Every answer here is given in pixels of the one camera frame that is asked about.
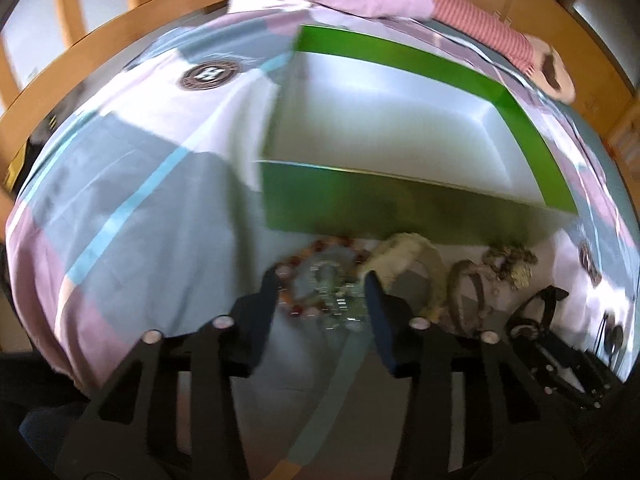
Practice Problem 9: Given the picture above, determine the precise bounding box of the black wrist watch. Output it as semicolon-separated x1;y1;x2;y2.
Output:
506;285;570;347

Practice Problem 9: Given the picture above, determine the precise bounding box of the silver crystal bracelet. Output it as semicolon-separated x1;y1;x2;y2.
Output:
305;259;369;332

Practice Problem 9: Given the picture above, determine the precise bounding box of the brown bangle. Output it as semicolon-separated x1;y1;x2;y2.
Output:
446;260;488;337

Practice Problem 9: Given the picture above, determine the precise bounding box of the cream fabric bangle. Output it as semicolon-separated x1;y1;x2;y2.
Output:
357;233;447;323

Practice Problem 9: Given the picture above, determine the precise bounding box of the red bead bracelet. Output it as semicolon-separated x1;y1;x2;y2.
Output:
273;237;374;319

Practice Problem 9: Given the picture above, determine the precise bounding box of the brown bead bracelet with charm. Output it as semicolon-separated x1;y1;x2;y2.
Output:
482;242;539;291

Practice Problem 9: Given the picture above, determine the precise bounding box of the patchwork bed sheet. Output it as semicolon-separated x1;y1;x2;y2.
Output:
6;6;639;479

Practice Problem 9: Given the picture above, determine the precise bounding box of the green cardboard box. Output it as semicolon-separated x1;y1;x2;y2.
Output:
260;25;578;246

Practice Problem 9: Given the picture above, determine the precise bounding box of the striped plush toy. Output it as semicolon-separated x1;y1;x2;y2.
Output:
433;0;576;104

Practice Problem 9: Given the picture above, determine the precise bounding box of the wooden wardrobe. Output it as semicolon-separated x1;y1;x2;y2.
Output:
469;0;634;180

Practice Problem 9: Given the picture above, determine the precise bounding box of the black cable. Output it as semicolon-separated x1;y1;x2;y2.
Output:
591;309;626;376

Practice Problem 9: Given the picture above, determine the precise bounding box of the wooden bed frame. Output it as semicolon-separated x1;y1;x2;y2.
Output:
0;0;252;212

